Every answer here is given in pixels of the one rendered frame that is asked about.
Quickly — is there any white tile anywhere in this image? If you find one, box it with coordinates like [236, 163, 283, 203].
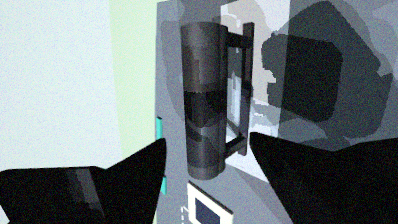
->
[187, 182, 233, 224]

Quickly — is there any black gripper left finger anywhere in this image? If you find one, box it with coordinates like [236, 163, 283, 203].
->
[0, 138, 167, 224]

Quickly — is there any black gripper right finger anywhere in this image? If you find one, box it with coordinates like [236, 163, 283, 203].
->
[248, 132, 398, 224]

